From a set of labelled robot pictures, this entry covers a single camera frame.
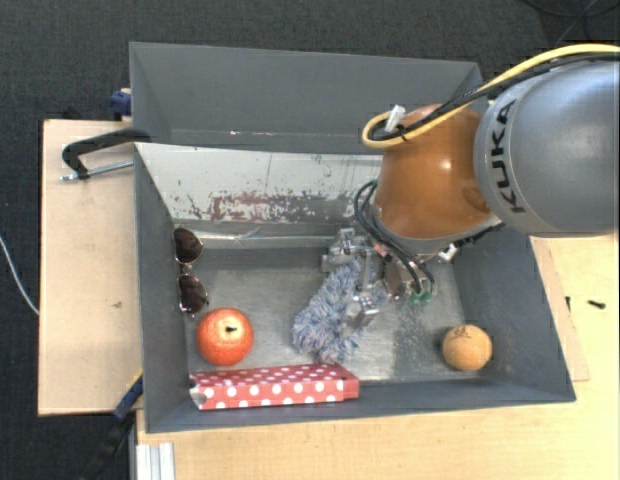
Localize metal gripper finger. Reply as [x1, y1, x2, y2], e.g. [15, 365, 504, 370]
[339, 293, 381, 340]
[320, 226, 370, 275]

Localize orange apple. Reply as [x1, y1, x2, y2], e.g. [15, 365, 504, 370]
[195, 307, 255, 368]

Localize grey metal bin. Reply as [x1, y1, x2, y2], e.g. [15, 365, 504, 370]
[128, 41, 577, 434]

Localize red white-dotted box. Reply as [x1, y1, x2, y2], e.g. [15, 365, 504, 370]
[188, 362, 361, 412]

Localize tan cork ball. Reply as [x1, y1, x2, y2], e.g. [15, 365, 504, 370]
[441, 323, 494, 372]

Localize blue and white fluffy cloth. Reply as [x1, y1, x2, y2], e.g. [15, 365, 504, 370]
[291, 255, 391, 365]

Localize black cylinder on white bracket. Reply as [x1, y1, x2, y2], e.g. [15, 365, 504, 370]
[437, 223, 502, 264]

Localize dark sunglasses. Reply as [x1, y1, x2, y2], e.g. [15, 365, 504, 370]
[172, 226, 210, 318]

